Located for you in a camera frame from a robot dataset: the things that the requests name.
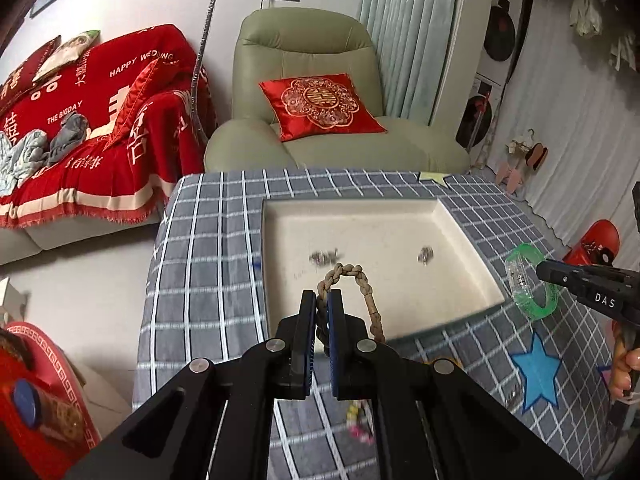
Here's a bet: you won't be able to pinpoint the white hanging cloth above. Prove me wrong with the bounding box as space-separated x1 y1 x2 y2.
570 0 607 37

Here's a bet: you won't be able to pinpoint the green translucent bracelet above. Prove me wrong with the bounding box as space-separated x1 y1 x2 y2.
504 242 560 322

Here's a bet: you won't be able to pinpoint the gooseneck phone stand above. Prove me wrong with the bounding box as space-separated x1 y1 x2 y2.
190 0 251 132

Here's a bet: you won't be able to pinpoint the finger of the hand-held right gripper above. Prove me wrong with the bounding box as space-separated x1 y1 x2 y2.
536 259 586 297

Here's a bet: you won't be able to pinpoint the white box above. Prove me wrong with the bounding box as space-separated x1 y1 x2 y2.
0 277 27 326

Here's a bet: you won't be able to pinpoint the beige jewelry tray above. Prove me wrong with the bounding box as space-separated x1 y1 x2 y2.
261 197 506 341

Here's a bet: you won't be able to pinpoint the grey crumpled cloth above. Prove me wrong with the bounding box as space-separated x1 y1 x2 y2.
47 112 91 163

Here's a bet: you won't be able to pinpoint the green leather armchair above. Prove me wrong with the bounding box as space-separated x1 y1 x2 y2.
204 7 471 173

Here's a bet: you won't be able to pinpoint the person's right hand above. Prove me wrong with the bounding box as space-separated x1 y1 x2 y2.
609 324 640 402

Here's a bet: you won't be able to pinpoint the red stool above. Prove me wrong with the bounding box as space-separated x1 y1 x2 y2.
562 220 621 281

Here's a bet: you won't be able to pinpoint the red covered sofa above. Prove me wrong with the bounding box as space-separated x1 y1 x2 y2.
0 24 218 231

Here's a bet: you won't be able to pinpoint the grey checked tablecloth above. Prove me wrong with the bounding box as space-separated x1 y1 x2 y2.
134 169 626 480

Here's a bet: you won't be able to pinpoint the teal curtain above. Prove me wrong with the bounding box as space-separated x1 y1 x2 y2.
357 0 461 123

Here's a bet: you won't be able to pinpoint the light blue crumpled cloth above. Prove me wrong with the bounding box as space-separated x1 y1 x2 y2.
0 130 49 196

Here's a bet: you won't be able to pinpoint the pink yellow bead bracelet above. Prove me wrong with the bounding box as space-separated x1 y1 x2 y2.
345 404 377 446

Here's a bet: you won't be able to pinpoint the white sheer curtain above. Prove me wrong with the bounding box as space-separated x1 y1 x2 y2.
500 0 640 261

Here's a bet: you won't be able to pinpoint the red patterned box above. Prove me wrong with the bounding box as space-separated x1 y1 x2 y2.
0 322 101 480

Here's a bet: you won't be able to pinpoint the blue star sticker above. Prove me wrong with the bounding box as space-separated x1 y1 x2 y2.
511 332 563 416

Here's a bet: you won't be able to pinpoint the white washing machine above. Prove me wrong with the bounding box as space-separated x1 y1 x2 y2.
482 0 522 83
457 77 501 162

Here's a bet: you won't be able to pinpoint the red embroidered cushion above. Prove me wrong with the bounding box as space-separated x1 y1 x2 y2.
258 74 388 142

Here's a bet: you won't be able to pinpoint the white green printed pillow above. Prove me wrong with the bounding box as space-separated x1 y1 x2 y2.
32 30 101 82

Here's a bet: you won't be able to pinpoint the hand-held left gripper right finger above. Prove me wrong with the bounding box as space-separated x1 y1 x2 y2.
327 289 583 480

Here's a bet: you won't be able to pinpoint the tan braided bead bracelet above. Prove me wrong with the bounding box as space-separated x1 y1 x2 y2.
316 262 387 347

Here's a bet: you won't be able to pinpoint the blue lid jar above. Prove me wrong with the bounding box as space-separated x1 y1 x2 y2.
10 380 83 446

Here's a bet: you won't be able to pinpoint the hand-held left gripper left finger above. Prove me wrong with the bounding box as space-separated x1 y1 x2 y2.
65 289 318 480

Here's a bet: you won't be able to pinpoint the pink hanging slippers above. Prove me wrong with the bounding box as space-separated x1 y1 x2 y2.
495 130 549 194

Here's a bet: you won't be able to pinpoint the red printed pillow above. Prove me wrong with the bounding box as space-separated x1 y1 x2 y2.
0 35 62 92

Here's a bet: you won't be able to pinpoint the light grey sofa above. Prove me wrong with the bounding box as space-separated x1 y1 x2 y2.
0 205 166 267

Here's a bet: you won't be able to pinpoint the red satin pillow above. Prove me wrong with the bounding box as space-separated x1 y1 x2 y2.
102 57 167 148

